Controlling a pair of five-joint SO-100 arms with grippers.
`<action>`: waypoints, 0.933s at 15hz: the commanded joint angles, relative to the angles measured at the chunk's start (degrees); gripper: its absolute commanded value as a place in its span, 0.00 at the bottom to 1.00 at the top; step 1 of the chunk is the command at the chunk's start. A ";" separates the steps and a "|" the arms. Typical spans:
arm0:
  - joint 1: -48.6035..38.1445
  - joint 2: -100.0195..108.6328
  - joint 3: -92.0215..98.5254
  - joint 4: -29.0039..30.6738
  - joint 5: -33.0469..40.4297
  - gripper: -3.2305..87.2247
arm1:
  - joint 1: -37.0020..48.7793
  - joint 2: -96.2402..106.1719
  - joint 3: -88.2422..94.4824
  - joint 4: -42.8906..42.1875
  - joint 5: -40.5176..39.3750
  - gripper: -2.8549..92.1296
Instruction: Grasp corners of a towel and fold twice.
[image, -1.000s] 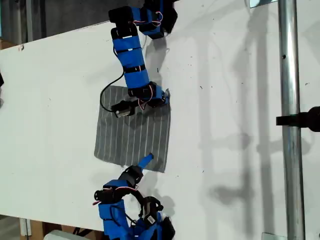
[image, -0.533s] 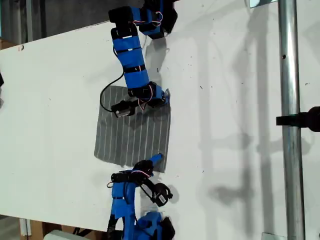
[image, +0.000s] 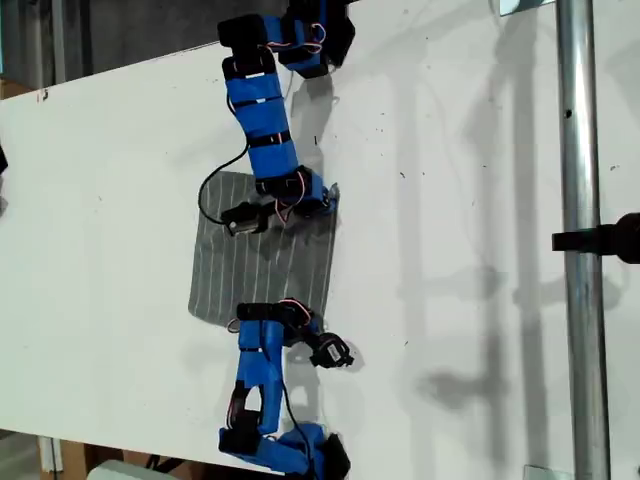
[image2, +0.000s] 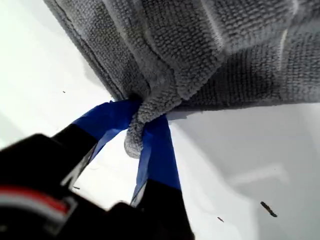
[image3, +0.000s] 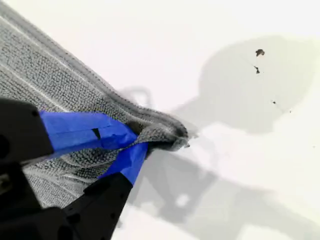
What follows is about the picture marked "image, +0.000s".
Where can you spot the grey white-striped towel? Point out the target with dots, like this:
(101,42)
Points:
(240,270)

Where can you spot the white plastic object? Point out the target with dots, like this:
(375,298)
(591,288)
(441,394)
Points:
(120,472)

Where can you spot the large brown cardboard box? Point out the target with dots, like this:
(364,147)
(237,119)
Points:
(75,457)

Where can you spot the white table leg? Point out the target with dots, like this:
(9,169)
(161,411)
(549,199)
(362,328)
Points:
(50,455)

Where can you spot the grey metal bar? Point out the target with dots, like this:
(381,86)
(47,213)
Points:
(58,40)

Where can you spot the small brown cardboard box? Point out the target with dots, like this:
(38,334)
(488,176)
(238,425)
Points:
(12,90)

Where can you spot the black camera box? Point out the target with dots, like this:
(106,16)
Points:
(331,351)
(245,217)

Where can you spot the steel post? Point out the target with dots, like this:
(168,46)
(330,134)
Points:
(580,150)

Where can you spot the black post clamp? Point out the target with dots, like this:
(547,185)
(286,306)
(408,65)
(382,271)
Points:
(620,237)

